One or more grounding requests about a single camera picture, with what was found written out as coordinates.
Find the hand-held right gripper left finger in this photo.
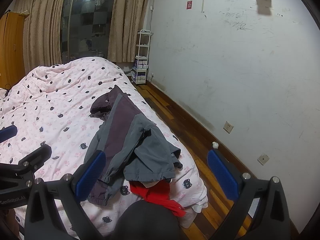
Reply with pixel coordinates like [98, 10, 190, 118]
[25, 150, 108, 240]

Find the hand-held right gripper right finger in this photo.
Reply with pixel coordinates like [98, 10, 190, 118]
[207, 149, 292, 240]

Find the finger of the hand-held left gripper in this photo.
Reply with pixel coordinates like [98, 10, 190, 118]
[0, 145, 52, 180]
[0, 125, 18, 144]

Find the purple grey hooded jacket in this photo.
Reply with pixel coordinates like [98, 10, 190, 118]
[84, 85, 183, 207]

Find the pink cat print blanket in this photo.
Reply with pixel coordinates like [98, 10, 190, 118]
[0, 56, 208, 240]

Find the red garment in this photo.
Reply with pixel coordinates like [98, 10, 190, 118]
[129, 179, 187, 217]

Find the dark rounded cloth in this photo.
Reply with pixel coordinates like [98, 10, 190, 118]
[110, 199, 184, 240]

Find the orange wooden wardrobe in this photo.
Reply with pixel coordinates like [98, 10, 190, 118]
[0, 11, 30, 88]

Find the beige curtain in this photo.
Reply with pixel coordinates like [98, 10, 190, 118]
[107, 0, 157, 63]
[11, 0, 70, 77]

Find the stack of white blue boxes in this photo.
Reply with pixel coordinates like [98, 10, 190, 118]
[132, 56, 148, 83]

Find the white shelf cart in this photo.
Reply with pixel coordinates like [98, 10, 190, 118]
[132, 29, 154, 85]

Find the black cable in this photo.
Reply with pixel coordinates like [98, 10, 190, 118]
[0, 84, 13, 98]

